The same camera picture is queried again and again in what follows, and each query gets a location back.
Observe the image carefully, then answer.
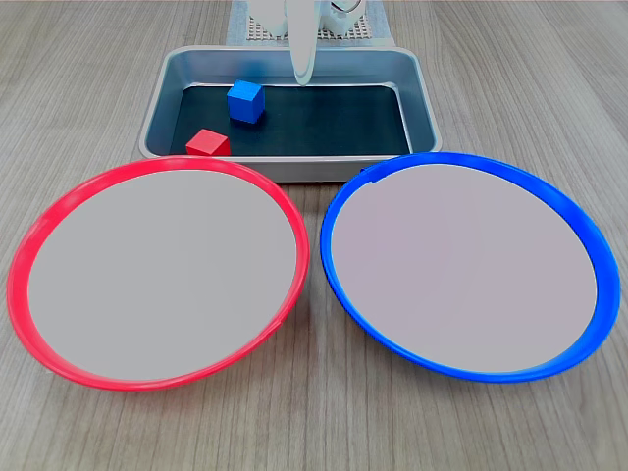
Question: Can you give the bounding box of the steel tray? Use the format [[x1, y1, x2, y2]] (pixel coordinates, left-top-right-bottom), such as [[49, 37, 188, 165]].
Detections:
[[138, 44, 444, 183]]

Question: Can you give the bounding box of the black tray mat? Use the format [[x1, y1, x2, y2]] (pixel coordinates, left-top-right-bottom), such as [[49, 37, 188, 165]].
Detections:
[[169, 83, 413, 157]]

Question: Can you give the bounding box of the red rimmed white plate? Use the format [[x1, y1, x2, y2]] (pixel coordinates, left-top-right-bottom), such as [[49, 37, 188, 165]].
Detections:
[[6, 154, 311, 393]]

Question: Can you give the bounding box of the red cube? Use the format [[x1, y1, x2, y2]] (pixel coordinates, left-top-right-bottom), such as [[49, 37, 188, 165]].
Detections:
[[184, 128, 232, 157]]

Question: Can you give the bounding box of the blue rimmed white plate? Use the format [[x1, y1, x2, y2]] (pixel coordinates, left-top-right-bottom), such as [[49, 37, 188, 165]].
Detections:
[[319, 151, 621, 385]]

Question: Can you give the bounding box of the blue cube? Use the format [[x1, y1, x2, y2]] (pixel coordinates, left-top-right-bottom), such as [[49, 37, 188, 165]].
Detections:
[[226, 79, 266, 124]]

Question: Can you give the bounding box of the pale perforated base plate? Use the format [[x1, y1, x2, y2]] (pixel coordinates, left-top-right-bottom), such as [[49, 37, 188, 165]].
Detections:
[[244, 13, 373, 43]]

